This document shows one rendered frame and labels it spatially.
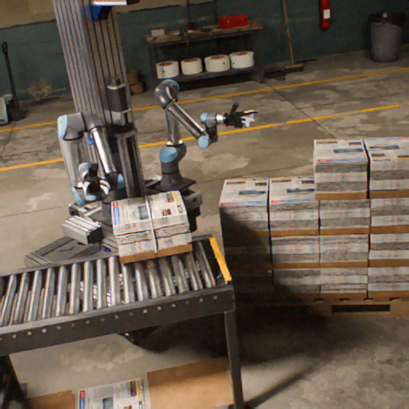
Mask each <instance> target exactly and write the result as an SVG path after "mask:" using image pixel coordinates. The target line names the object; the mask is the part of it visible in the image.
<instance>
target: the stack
mask: <svg viewBox="0 0 409 409"><path fill-rule="evenodd" d="M219 213H220V225H221V231H222V232H239V231H267V230H269V232H268V233H269V237H241V238H223V240H222V241H223V248H224V261H225V264H252V263H271V260H272V254H273V263H303V262H347V261H367V260H409V233H387V234H371V232H370V234H353V235H329V236H321V235H320V228H368V227H369V226H371V228H375V227H398V226H409V197H404V198H375V199H370V197H369V193H368V190H367V191H366V199H365V200H332V201H315V186H314V177H280V178H270V181H268V178H256V179H239V180H227V181H225V182H224V187H223V192H221V197H220V204H219ZM319 223H320V226H319ZM312 228H318V229H319V235H316V236H270V230H285V229H312ZM368 258H369V259H368ZM369 264H370V263H369ZM369 264H368V267H344V268H298V269H273V268H272V269H245V270H229V272H230V275H231V277H232V286H233V288H234V294H273V293H274V291H275V294H293V293H366V290H367V294H369V292H409V266H369ZM273 298H274V299H235V305H236V310H235V316H236V318H259V317H367V316H409V297H401V298H399V299H390V298H373V300H364V299H363V298H350V299H349V300H340V298H325V299H324V300H323V299H320V298H315V299H275V295H274V296H273ZM374 304H390V311H389V312H333V311H332V305H374ZM300 305H309V312H255V313H253V310H252V306H300Z"/></svg>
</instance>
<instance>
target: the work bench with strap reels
mask: <svg viewBox="0 0 409 409"><path fill-rule="evenodd" d="M247 18H248V17H247V15H246V14H238V15H235V14H231V16H230V15H229V16H227V17H222V18H219V23H220V25H215V26H209V27H203V28H210V29H213V30H211V31H210V32H209V31H208V32H201V31H202V30H188V36H187V39H188V42H197V40H203V39H210V38H222V37H227V36H234V35H240V34H248V43H249V51H240V52H235V53H232V54H230V57H229V56H226V55H218V56H211V57H208V58H206V59H205V64H206V66H201V60H200V59H199V58H192V59H187V60H184V61H182V62H181V64H182V70H179V69H178V63H177V62H160V63H157V64H156V60H155V54H154V47H155V46H167V45H173V44H179V43H186V42H187V40H186V36H185V37H179V36H178V34H179V31H173V32H166V33H165V35H159V36H152V34H148V35H145V38H146V41H147V42H148V48H149V59H150V65H151V71H152V76H153V88H154V89H155V88H156V86H158V85H160V84H161V83H162V82H163V81H166V79H173V81H175V82H176V83H178V82H185V81H195V80H196V79H202V78H208V77H219V76H224V75H230V74H236V73H247V72H252V74H249V75H250V76H254V75H256V74H255V71H260V82H259V83H260V84H264V83H266V82H265V81H264V62H263V58H262V42H261V29H263V26H262V25H260V24H258V25H257V26H250V22H253V21H247ZM252 33H257V34H258V49H259V64H258V63H257V62H255V57H254V52H253V41H252ZM155 37H158V38H156V40H154V41H152V38H155ZM154 89H153V90H154Z"/></svg>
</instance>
